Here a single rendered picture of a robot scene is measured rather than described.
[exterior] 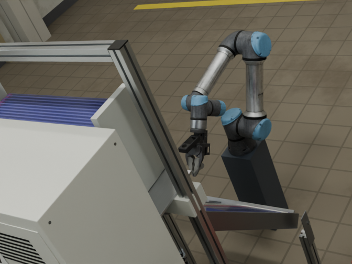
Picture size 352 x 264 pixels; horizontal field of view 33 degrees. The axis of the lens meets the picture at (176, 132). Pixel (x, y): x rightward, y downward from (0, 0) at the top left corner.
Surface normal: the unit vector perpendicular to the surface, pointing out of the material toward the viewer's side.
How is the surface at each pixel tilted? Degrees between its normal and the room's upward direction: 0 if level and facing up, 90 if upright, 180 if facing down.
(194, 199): 90
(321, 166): 0
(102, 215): 90
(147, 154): 90
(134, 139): 90
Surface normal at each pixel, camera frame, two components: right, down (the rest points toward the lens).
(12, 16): -0.50, 0.65
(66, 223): 0.80, 0.07
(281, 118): -0.34, -0.76
